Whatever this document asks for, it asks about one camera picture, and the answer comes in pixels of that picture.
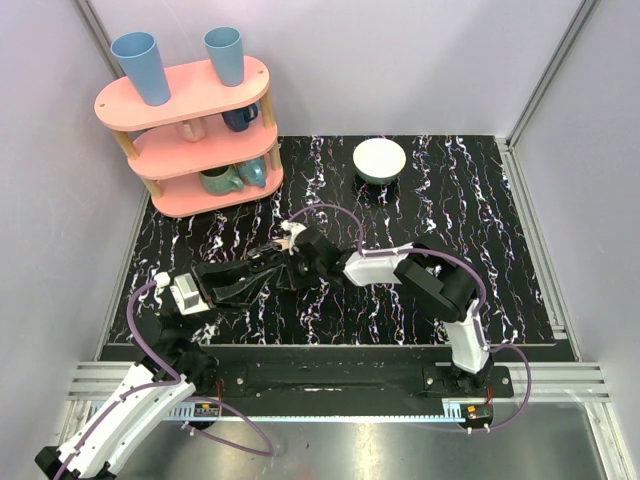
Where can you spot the white earbud charging case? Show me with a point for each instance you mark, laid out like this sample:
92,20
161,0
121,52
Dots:
282,245

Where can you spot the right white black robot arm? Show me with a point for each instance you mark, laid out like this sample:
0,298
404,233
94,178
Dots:
446,287

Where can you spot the light blue tumbler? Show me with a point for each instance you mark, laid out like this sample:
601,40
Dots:
138,55
225,49

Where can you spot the light blue butterfly mug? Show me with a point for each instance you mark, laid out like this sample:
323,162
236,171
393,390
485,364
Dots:
253,172

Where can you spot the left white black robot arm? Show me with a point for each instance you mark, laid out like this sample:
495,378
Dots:
174,376

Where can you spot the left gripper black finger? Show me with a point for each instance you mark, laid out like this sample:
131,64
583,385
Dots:
228,290
224,273

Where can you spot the pink mug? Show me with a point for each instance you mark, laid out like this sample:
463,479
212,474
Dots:
193,130

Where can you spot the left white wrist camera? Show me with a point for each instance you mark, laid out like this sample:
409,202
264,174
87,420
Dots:
187,295

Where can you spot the black marble pattern mat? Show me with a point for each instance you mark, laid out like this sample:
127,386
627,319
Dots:
454,187

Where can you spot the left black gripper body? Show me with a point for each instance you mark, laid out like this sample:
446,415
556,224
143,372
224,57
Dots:
204,284

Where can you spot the slotted white cable duct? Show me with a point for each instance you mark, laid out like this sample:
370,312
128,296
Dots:
443,413

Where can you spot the green glazed mug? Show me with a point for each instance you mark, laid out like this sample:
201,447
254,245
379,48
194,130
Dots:
221,180

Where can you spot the left light blue tumbler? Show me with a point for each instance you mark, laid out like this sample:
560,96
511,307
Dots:
138,55

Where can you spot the cream white bowl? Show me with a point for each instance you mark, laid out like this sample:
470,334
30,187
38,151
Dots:
379,161

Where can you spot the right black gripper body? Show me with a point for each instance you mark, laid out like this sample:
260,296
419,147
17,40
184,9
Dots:
301,272

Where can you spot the right light blue tumbler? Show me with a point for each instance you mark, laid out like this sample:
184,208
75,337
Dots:
225,49

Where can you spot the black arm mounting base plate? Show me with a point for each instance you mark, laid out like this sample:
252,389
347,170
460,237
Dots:
423,371

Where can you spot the pink three-tier shelf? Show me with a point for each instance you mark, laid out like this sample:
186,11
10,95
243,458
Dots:
168,165

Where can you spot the dark blue mug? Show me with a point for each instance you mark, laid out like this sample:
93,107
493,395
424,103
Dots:
238,120

